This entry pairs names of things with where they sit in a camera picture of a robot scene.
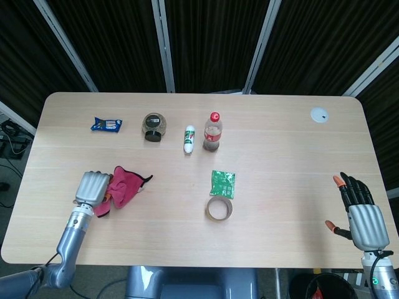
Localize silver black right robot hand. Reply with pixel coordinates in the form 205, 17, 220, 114
324, 171, 392, 251

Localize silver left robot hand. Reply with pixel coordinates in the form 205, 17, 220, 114
74, 170, 115, 207

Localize pink microfiber cloth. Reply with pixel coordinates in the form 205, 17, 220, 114
94, 165, 154, 219

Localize blue Oreo cookie packet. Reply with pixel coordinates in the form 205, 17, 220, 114
90, 116, 123, 135

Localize black trash bin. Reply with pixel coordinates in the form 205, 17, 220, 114
288, 272, 360, 299

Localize glass jar with black lid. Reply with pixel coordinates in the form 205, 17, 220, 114
142, 112, 167, 144

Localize black fabric partition panel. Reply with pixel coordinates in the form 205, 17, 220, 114
358, 60, 399, 191
164, 0, 272, 93
251, 0, 399, 96
46, 0, 171, 93
0, 0, 91, 125

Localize white green-labelled small bottle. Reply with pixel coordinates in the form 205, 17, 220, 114
183, 125, 196, 155

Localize yellow packing tape roll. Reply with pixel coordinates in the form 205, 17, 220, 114
204, 195, 234, 222

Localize green snack packet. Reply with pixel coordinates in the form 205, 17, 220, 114
209, 169, 236, 200

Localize cola bottle with red cap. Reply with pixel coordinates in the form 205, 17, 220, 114
202, 112, 224, 153

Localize black floor cables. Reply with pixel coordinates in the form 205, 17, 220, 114
0, 113, 34, 163

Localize white partition post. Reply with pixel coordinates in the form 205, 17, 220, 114
0, 100, 37, 135
32, 0, 99, 93
341, 43, 399, 97
242, 0, 283, 94
151, 0, 176, 93

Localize white table cable grommet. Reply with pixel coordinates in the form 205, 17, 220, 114
310, 107, 330, 124

